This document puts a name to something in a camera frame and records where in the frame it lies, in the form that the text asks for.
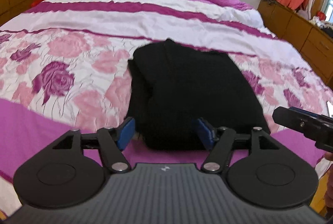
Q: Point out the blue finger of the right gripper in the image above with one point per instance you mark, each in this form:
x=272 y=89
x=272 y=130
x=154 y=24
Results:
x=311 y=114
x=291 y=119

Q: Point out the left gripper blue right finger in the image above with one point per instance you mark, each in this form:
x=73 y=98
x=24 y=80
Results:
x=207 y=133

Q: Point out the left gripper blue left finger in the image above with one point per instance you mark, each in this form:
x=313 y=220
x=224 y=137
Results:
x=124 y=133

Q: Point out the black garment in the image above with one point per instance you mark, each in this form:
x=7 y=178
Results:
x=173 y=86

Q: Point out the wooden sideboard cabinet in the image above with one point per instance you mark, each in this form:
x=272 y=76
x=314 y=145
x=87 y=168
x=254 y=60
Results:
x=314 y=45

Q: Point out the purple white floral bedspread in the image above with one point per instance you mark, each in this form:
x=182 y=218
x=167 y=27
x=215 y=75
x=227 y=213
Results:
x=65 y=63

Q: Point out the red item on sideboard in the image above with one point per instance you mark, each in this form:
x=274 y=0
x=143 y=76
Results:
x=321 y=16

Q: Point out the small red item on floor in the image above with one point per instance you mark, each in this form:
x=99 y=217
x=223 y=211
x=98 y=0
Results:
x=35 y=3

